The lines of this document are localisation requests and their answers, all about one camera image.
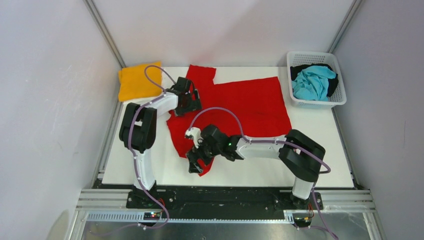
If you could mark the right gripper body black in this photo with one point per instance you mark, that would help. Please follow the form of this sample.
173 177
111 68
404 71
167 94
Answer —
205 151

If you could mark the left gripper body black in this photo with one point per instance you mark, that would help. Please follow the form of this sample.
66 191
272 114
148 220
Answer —
188 103

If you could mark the red t-shirt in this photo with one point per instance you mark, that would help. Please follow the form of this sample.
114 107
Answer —
255 107

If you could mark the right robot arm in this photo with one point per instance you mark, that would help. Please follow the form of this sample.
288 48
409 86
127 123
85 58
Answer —
300 154

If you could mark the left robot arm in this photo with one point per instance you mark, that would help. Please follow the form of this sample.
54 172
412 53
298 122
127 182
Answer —
138 128

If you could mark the folded orange t-shirt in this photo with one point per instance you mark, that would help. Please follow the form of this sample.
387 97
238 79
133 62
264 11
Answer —
134 83

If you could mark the left controller board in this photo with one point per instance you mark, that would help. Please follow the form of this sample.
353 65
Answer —
152 216

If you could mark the controller board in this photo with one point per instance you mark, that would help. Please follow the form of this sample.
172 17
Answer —
302 222
152 216

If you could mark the light blue t-shirt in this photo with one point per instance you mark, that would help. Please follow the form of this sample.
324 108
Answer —
313 82

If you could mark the white plastic basket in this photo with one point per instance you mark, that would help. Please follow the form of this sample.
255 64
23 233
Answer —
314 80

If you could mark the right controller board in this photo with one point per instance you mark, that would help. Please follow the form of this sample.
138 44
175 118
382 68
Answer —
302 222

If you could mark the black t-shirt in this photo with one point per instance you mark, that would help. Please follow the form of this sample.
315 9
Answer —
333 84

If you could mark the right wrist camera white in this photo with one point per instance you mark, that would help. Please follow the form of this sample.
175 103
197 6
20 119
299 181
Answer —
194 134

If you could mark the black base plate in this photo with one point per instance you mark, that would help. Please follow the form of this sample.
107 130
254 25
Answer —
221 203

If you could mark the aluminium frame rail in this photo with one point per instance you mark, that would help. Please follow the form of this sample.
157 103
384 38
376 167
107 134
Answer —
109 205

